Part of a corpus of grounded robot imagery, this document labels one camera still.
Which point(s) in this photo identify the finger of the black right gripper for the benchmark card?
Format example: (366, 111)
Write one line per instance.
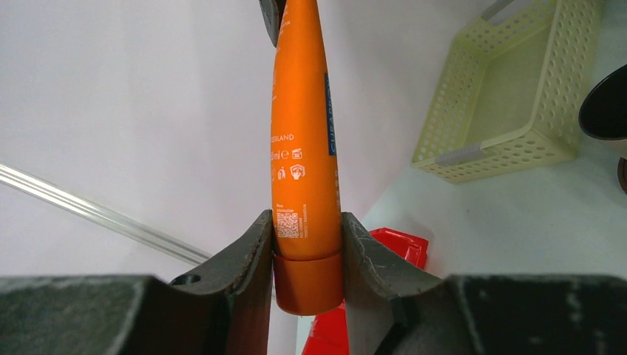
(272, 13)

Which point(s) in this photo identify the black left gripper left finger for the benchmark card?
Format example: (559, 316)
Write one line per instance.
(220, 307)

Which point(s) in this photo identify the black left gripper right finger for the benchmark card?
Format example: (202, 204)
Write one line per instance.
(512, 313)

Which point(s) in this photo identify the cream plastic basket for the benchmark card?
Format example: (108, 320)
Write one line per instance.
(510, 90)

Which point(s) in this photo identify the brown mug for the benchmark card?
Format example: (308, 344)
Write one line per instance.
(602, 115)

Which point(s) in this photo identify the brown oval wooden tray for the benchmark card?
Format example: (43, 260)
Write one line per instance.
(622, 174)

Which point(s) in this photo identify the red divided organizer bin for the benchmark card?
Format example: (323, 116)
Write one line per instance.
(380, 271)

